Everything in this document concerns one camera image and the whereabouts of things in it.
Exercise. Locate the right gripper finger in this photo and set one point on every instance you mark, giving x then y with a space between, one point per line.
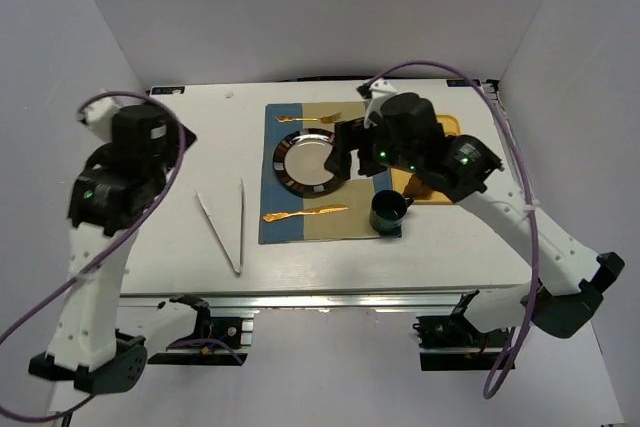
368 165
346 140

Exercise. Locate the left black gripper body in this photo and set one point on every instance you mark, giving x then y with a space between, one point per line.
185 137

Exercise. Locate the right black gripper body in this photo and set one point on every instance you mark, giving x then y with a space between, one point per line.
353 144

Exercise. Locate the silver metal tongs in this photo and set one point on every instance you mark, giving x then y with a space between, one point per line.
227 225

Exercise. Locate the brown chocolate croissant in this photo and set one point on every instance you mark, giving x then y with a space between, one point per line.
416 190

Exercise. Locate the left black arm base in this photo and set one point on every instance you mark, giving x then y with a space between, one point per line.
212 339

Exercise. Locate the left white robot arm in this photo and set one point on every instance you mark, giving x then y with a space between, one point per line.
118 184

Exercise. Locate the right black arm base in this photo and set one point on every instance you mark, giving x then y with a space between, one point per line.
450 343

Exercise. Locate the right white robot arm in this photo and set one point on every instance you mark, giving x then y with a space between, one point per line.
571 278

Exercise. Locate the gold fork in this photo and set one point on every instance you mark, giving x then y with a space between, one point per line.
330 119

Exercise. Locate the dark green mug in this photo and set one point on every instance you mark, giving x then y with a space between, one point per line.
387 211

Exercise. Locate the left blue corner label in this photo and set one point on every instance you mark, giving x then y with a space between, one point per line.
167 90

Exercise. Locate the blue corner label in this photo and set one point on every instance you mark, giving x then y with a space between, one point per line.
167 90
459 82

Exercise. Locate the striped rim ceramic plate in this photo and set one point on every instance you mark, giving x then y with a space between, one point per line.
298 163

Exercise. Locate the right blue corner label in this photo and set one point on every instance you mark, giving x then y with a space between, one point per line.
459 82

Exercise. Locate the blue and tan placemat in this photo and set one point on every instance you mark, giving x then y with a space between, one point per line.
356 193

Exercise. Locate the gold knife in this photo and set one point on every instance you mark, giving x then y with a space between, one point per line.
327 209

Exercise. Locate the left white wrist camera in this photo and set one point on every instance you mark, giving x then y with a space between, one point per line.
97 118

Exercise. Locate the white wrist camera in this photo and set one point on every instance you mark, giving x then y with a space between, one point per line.
375 93
97 118

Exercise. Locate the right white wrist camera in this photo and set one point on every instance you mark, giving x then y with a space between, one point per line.
375 93

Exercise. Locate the aluminium table frame rail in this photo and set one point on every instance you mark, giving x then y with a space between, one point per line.
329 300

